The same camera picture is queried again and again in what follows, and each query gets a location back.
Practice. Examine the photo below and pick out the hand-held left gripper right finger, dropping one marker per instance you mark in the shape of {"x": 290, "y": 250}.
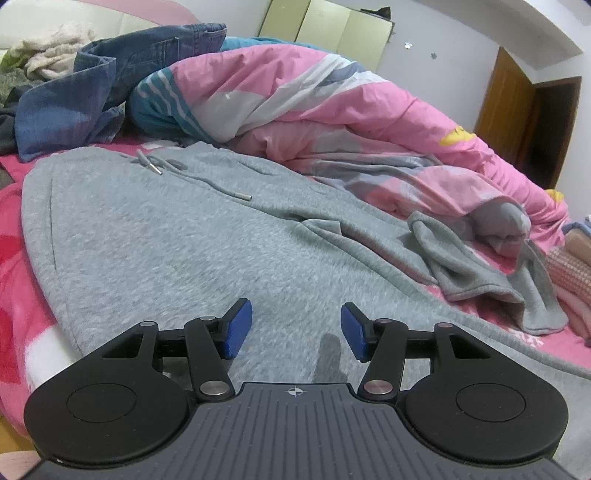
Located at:
{"x": 353, "y": 333}

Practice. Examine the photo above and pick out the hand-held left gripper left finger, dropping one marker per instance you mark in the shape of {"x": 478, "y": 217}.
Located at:
{"x": 238, "y": 330}

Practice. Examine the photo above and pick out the grey sweatpants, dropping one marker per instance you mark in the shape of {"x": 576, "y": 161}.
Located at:
{"x": 184, "y": 240}

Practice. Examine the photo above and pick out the stack of folded clothes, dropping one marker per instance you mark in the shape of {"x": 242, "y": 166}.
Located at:
{"x": 570, "y": 272}

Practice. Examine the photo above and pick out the pink patterned duvet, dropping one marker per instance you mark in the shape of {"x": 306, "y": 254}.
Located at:
{"x": 323, "y": 106}

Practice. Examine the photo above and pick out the pink floral blanket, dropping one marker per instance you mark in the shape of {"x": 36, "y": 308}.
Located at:
{"x": 18, "y": 258}

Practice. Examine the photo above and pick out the wooden door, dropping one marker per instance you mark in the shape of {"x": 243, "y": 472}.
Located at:
{"x": 503, "y": 106}

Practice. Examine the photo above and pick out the light blue denim garment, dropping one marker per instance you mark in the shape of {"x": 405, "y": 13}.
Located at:
{"x": 60, "y": 115}

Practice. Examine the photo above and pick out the dark blue jeans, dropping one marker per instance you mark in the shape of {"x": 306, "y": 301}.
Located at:
{"x": 166, "y": 46}

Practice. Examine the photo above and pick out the pale green wardrobe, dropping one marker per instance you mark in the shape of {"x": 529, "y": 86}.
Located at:
{"x": 323, "y": 32}

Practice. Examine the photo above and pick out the green patterned cloth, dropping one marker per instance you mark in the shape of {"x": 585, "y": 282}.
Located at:
{"x": 11, "y": 87}

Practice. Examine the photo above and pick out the white fluffy garment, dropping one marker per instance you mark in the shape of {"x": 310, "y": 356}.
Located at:
{"x": 51, "y": 48}

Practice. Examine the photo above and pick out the pink and white headboard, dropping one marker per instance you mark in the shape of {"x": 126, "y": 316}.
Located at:
{"x": 106, "y": 18}

